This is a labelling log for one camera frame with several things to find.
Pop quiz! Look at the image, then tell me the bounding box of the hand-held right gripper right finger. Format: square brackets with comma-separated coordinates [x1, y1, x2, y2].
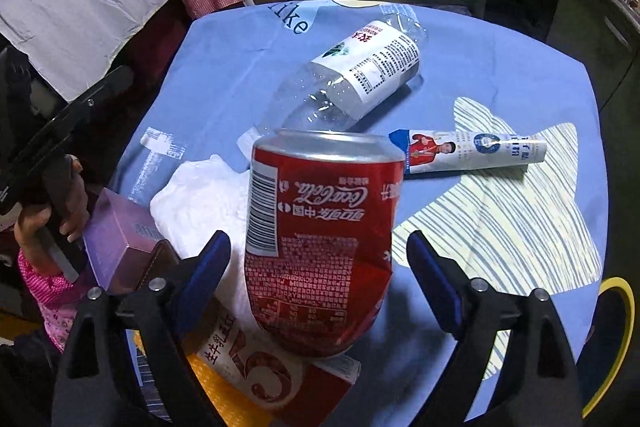
[406, 229, 583, 427]

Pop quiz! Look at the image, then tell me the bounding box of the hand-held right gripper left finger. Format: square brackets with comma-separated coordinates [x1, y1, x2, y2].
[52, 229, 233, 427]

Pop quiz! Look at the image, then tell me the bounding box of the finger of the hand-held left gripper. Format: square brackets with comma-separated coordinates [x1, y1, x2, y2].
[10, 67, 137, 174]

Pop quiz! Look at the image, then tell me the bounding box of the white tissue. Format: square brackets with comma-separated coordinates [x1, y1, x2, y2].
[150, 154, 281, 328]

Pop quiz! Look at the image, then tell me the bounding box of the purple box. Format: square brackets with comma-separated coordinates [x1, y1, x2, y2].
[81, 188, 182, 295]

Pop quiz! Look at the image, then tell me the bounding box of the red soda can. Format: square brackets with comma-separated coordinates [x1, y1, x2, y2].
[245, 129, 407, 358]

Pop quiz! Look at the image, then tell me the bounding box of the red and white carton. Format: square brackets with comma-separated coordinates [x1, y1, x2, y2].
[185, 297, 362, 425]

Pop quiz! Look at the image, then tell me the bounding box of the person's left forearm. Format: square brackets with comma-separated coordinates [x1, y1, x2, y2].
[17, 249, 98, 353]

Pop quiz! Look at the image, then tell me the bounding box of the person's left hand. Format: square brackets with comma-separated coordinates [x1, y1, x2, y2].
[14, 157, 91, 270]

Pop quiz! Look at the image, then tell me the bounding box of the white and blue tube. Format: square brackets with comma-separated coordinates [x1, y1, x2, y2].
[389, 129, 548, 180]

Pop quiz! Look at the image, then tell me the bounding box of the blue printed tablecloth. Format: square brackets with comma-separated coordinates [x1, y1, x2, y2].
[107, 0, 608, 427]

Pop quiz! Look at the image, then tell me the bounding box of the clear plastic water bottle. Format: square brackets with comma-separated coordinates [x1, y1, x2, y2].
[237, 4, 431, 158]

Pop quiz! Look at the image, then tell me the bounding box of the dark green sink cabinet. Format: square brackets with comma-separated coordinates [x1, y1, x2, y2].
[475, 0, 640, 108]

